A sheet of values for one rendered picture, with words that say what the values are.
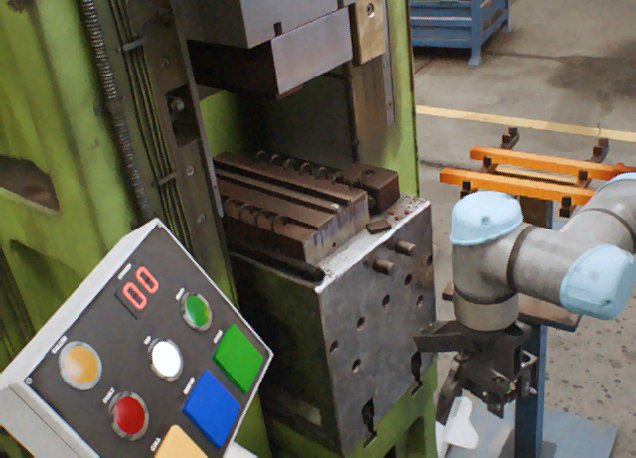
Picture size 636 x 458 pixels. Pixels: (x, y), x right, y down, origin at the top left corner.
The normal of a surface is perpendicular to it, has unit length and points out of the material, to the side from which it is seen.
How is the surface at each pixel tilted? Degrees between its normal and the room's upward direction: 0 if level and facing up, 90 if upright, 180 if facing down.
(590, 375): 0
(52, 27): 90
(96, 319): 60
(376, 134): 90
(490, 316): 90
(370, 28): 90
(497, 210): 0
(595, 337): 0
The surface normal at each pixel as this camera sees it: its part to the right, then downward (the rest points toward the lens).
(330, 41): 0.76, 0.25
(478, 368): -0.12, -0.86
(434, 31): -0.46, 0.49
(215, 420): 0.77, -0.40
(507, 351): -0.75, 0.41
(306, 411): -0.52, -0.33
